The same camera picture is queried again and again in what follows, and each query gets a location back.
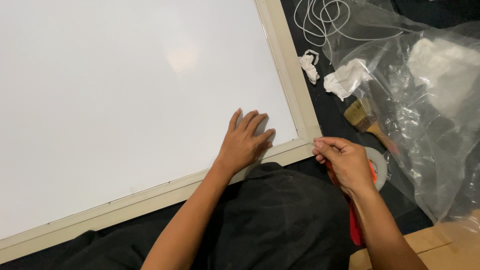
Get person's left hand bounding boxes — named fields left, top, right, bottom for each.
left=213, top=108, right=277, bottom=177

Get person's right hand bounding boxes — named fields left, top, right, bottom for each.
left=312, top=136, right=377, bottom=197

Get clear tape roll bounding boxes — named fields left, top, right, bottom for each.
left=364, top=146, right=388, bottom=192

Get black floor cloth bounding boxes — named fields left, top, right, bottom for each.
left=279, top=0, right=480, bottom=241

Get clear plastic sheet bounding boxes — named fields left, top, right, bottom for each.
left=322, top=0, right=480, bottom=226

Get large crumpled white paper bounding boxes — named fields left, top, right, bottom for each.
left=323, top=58, right=373, bottom=102

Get person's black trousers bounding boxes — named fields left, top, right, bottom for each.
left=56, top=161, right=355, bottom=270

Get small crumpled white paper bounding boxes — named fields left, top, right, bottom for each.
left=298, top=49, right=321, bottom=85

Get crumpled white cloth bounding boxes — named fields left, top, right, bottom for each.
left=406, top=37, right=480, bottom=118

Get light wooden board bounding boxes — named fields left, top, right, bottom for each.
left=348, top=209, right=480, bottom=270

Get wooden handle paintbrush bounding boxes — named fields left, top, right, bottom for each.
left=343, top=98, right=400, bottom=155

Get white board with beige frame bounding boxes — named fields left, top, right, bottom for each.
left=0, top=0, right=323, bottom=264

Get white cord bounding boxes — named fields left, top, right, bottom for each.
left=293, top=0, right=404, bottom=51

